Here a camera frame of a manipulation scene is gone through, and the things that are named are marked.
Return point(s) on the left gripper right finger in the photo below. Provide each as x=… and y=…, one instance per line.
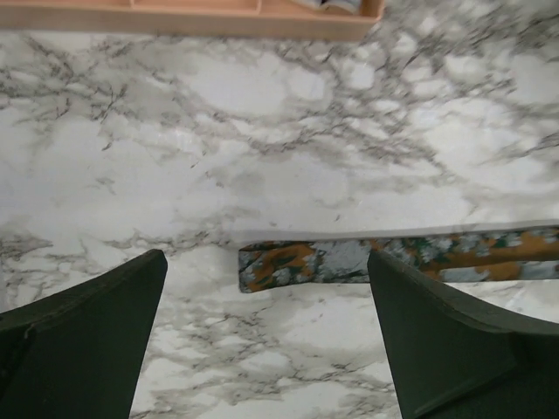
x=452, y=355

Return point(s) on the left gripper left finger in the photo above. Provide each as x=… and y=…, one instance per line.
x=78, y=353

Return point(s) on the orange floral tie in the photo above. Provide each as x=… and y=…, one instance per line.
x=472, y=257

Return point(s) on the peach plastic desk organizer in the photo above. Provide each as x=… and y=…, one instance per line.
x=333, y=20

